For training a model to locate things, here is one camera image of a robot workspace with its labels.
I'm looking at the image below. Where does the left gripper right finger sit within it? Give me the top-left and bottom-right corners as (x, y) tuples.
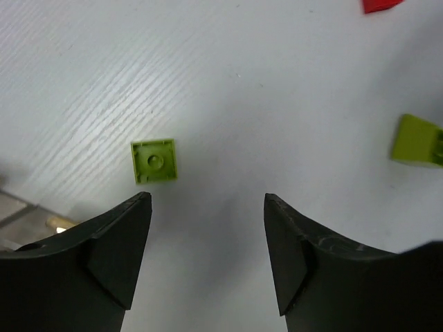
(264, 194), (442, 331)

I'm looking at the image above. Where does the red lego cone piece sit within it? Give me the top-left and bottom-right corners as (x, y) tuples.
(361, 0), (404, 15)

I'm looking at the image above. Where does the green 2x2 lego brick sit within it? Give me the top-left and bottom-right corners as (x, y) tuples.
(131, 139), (178, 185)

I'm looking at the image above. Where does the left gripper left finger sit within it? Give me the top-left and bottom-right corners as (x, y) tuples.
(1, 192), (152, 331)

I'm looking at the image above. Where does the green 2x4 lego brick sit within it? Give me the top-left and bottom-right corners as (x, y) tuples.
(390, 114), (442, 168)

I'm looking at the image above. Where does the clear tiered acrylic container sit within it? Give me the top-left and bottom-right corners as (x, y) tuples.
(1, 189), (80, 252)

